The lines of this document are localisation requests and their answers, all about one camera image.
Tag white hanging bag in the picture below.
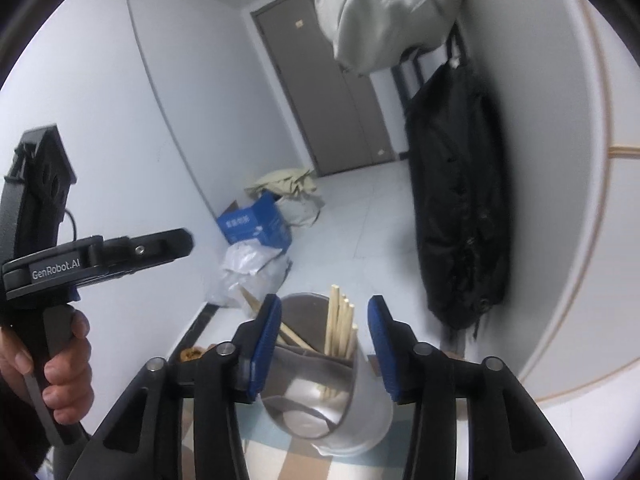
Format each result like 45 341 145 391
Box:
314 0 462 75

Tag black hanging bag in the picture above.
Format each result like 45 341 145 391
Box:
404 57 512 333

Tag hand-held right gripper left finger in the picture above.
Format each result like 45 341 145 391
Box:
67 292 283 480

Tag grey plastic parcel bag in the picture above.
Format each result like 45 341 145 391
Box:
206 260 291 307

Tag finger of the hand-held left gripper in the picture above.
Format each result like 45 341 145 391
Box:
102 228 194 278

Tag light wooden chopstick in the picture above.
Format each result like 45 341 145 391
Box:
277 321 316 352
240 287 263 318

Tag white plastic parcel bag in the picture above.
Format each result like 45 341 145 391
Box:
222 240 291 281

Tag white bag with cloth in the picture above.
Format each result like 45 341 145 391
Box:
244 169 319 200

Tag blue cardboard box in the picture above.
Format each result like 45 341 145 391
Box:
216 191 293 252

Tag grey door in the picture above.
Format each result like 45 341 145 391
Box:
251 0 396 177

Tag white wardrobe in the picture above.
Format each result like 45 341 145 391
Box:
515 0 640 401

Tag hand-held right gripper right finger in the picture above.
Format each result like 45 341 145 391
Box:
366 295 568 480

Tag bundle of wooden chopsticks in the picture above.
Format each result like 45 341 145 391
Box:
324 284 360 361

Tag person's left hand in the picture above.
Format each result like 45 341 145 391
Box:
0 307 95 425

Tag white metal utensil holder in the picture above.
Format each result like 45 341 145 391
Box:
257 292 396 457

